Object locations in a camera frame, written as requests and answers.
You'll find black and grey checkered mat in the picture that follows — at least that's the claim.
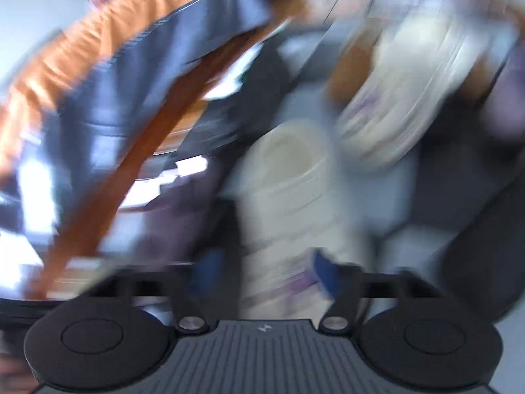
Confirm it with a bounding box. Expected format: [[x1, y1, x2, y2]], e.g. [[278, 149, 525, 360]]
[[176, 20, 525, 325]]

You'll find white sneaker shoe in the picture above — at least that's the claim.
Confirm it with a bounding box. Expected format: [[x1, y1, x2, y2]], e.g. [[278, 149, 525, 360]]
[[334, 0, 517, 173], [240, 118, 372, 321]]

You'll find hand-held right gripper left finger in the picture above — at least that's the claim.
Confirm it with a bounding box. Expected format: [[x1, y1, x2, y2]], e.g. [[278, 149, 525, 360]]
[[88, 251, 216, 334]]

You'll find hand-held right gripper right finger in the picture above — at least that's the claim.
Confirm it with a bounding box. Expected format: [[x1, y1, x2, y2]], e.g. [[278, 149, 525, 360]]
[[312, 248, 447, 334]]

